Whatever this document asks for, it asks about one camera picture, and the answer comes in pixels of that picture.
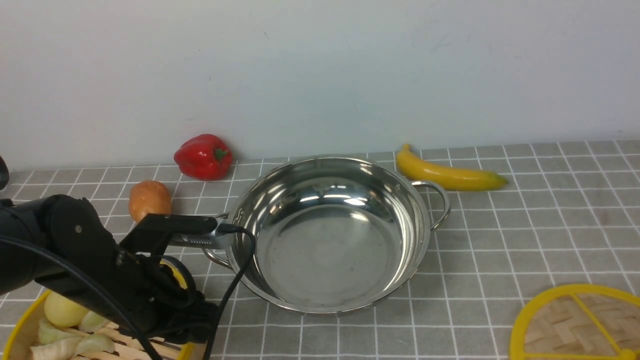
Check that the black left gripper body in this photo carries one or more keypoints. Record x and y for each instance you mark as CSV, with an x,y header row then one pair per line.
x,y
160,295

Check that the light green dumpling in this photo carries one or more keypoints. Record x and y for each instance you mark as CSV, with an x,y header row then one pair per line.
x,y
95,343

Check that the pale green dumpling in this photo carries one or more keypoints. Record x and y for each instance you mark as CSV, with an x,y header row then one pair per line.
x,y
49,334

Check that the yellow round bun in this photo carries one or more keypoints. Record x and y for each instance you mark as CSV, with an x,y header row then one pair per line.
x,y
62,312

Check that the red bell pepper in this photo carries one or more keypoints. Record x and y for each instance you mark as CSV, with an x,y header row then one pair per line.
x,y
205,157

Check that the bamboo steamer lid yellow frame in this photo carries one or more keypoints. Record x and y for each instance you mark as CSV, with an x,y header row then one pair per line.
x,y
578,322

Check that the cream dumpling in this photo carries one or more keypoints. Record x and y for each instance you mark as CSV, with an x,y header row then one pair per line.
x,y
63,349

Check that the stainless steel pot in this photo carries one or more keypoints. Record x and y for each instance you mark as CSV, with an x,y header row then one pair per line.
x,y
334,234

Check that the brown potato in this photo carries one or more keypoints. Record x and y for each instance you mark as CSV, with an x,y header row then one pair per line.
x,y
149,197

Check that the bamboo steamer basket yellow rim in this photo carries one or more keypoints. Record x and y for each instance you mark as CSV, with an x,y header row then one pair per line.
x,y
25,334

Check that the yellow banana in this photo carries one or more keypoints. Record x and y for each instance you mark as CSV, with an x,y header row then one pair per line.
x,y
416,169

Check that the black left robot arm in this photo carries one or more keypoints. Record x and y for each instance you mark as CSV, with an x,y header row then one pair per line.
x,y
69,228

